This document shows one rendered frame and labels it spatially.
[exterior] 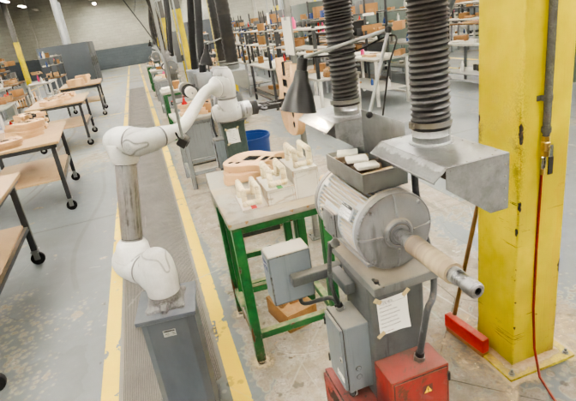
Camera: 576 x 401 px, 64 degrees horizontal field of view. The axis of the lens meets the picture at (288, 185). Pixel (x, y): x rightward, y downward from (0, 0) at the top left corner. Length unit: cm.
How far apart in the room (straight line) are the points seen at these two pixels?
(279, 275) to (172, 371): 96
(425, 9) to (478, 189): 44
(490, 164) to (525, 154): 115
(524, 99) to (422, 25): 110
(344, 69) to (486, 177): 73
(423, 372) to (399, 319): 18
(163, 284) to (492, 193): 154
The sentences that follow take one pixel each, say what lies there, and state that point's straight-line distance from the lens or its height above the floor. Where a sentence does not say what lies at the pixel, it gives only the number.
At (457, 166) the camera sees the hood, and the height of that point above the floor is 154.
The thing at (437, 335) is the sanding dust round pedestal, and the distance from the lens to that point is 303.
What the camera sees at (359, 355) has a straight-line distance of 167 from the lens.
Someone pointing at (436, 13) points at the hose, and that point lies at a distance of 120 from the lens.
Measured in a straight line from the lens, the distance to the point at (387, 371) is 164.
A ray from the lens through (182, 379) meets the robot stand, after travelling 248.
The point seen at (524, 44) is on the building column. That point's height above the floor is 166.
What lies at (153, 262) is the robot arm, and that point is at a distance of 220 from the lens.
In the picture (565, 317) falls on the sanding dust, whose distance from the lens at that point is 330.
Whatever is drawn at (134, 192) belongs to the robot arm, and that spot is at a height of 122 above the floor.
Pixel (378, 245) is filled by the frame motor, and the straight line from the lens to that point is 142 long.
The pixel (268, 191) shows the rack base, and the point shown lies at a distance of 253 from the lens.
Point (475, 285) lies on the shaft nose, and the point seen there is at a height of 127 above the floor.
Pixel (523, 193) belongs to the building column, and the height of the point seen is 100.
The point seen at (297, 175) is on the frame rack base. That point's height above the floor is 107.
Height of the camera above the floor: 191
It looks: 20 degrees down
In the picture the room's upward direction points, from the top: 8 degrees counter-clockwise
